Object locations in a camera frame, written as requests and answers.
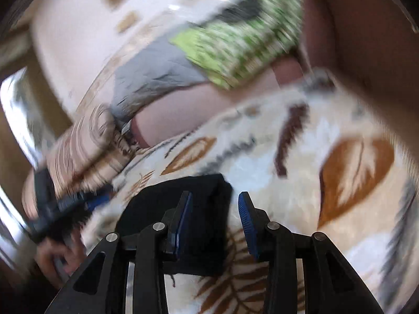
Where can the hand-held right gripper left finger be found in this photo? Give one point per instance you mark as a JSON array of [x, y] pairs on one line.
[[183, 209]]

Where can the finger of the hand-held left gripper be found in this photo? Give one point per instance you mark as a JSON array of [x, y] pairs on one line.
[[95, 202]]

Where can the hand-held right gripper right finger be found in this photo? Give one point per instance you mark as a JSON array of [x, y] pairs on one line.
[[244, 216]]

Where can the black pants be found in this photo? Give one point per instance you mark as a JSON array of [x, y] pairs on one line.
[[206, 222]]

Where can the person's left hand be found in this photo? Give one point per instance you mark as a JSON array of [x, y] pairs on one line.
[[55, 256]]

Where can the leaf print plush blanket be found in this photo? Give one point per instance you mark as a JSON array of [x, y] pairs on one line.
[[265, 176]]

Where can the striped beige cushion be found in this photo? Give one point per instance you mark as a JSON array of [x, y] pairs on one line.
[[81, 157]]

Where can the bright window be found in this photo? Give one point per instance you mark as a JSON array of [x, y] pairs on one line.
[[19, 117]]

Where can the pink sofa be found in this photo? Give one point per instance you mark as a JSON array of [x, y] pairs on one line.
[[183, 117]]

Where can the green patterned blanket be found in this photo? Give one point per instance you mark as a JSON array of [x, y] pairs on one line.
[[235, 42]]

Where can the dark grey cloth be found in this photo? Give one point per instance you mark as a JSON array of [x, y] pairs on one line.
[[240, 8]]

